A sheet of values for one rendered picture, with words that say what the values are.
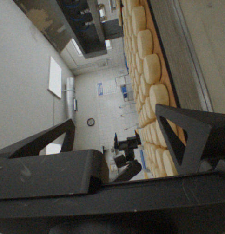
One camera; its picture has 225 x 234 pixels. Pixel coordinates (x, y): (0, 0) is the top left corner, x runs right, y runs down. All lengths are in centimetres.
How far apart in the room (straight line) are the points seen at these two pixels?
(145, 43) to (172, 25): 7
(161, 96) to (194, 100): 6
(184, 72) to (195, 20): 10
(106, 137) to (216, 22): 441
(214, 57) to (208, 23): 6
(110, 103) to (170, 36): 468
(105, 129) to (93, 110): 97
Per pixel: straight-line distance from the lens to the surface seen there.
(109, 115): 473
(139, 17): 29
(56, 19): 81
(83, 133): 486
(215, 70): 27
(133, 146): 65
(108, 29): 98
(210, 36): 30
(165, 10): 33
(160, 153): 27
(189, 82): 25
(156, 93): 20
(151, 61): 22
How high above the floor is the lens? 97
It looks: 6 degrees up
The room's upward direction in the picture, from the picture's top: 100 degrees counter-clockwise
